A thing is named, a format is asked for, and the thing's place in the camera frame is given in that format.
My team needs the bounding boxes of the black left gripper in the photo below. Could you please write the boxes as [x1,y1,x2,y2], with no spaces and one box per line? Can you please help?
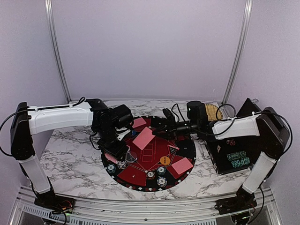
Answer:
[96,125,128,162]

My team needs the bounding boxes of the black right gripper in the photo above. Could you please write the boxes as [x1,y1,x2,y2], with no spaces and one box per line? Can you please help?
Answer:
[152,117,199,142]

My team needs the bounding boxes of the red playing card deck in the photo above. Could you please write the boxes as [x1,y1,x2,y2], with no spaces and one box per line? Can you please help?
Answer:
[105,153,119,164]

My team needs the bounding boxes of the dealt red card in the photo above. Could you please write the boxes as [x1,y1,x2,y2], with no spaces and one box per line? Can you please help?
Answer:
[133,127,155,150]
[132,117,147,128]
[171,157,193,174]

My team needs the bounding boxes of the triangular all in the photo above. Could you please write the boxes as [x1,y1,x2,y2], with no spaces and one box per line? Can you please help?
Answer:
[167,145,180,155]

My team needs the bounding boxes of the green chips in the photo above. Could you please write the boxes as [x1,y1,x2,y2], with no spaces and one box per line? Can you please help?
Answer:
[157,166,166,175]
[106,164,116,174]

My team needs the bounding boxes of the orange big blind button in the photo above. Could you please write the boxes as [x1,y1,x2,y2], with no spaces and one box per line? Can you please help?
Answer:
[160,156,171,165]

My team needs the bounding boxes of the chip stack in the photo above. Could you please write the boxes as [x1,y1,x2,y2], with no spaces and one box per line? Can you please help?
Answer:
[146,171,156,180]

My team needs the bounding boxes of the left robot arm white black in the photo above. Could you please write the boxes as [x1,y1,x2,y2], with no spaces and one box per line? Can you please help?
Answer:
[10,97,134,209]

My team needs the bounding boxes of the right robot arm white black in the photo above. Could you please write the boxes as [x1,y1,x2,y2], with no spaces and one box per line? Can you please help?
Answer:
[152,98,293,210]

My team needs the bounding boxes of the round red black poker mat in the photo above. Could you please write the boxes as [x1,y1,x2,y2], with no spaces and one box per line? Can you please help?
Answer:
[101,116,196,192]

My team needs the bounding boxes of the yellow woven bamboo mat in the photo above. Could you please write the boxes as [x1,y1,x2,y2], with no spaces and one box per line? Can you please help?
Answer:
[205,104,223,121]

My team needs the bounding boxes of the red dice in case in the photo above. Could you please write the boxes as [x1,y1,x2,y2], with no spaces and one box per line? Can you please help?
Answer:
[226,139,236,146]

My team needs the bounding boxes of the black poker set case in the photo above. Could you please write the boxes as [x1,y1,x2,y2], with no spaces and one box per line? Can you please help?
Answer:
[201,97,279,176]

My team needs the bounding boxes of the teal chip row upper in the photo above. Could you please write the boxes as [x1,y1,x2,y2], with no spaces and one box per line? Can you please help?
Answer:
[226,151,247,161]

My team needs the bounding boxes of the teal chip row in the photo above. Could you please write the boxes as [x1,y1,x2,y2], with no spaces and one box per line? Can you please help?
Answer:
[231,157,250,168]
[226,151,247,161]

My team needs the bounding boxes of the teal chip row lower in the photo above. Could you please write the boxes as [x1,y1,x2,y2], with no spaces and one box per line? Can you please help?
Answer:
[231,157,250,168]

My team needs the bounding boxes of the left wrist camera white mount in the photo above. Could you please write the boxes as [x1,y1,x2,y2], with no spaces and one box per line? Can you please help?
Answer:
[117,130,131,141]

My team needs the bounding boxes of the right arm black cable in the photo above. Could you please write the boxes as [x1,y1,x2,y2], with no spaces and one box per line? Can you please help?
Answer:
[171,103,293,153]

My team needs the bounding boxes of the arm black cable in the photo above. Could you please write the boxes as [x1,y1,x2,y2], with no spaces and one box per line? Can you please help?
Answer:
[171,103,293,153]
[0,96,86,157]

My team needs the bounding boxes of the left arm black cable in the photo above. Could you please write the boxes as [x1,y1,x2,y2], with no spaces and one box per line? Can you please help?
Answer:
[0,96,86,157]

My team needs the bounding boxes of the front aluminium rail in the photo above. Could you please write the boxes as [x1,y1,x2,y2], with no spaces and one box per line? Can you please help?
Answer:
[8,187,282,225]

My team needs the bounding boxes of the right aluminium frame post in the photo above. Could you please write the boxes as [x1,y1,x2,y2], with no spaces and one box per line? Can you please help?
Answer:
[221,0,253,104]

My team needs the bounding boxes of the aluminium frame post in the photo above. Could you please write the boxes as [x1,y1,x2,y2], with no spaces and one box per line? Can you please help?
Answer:
[221,0,253,104]
[45,0,71,102]

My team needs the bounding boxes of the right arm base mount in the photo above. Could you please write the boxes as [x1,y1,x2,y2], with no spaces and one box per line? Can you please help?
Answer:
[214,196,257,215]

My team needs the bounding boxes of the left aluminium frame post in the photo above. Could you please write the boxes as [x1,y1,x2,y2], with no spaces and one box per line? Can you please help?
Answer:
[45,0,71,102]

